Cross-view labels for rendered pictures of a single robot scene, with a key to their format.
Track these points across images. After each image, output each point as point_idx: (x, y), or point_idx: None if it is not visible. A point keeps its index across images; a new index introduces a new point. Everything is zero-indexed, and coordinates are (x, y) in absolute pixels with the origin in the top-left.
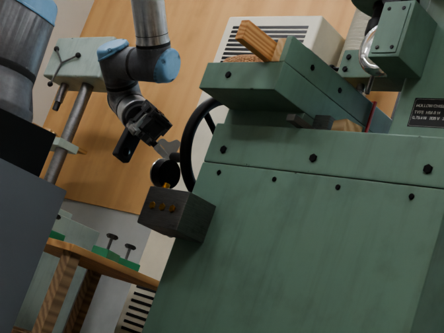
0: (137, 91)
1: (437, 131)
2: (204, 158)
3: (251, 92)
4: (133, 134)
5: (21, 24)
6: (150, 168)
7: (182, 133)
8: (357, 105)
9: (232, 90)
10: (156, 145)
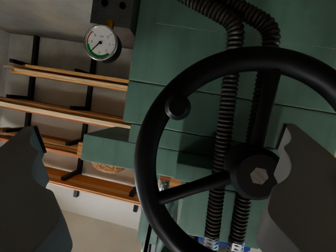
0: None
1: None
2: (128, 82)
3: (112, 128)
4: (31, 126)
5: None
6: (83, 39)
7: (137, 138)
8: None
9: (103, 129)
10: (268, 245)
